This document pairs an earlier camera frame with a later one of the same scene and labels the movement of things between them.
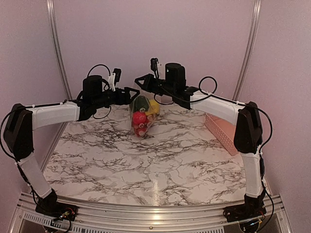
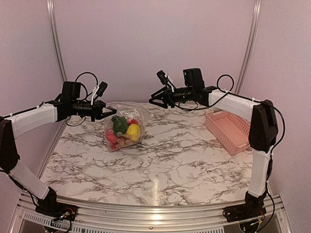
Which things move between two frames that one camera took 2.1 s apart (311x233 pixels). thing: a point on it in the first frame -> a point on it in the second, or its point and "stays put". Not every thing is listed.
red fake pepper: [139, 117] -> [111, 137]
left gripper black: [127, 99] -> [96, 108]
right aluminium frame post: [248, 55] stays put
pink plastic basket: [224, 130] stays put
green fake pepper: [140, 102] -> [120, 124]
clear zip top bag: [144, 112] -> [123, 129]
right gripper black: [146, 86] -> [167, 96]
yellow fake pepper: [154, 108] -> [133, 131]
